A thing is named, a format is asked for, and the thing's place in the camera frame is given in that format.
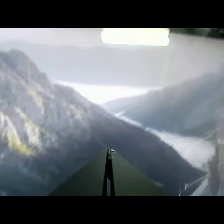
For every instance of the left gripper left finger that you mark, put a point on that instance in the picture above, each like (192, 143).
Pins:
(88, 181)

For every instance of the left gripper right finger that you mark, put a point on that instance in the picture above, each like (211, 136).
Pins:
(133, 181)

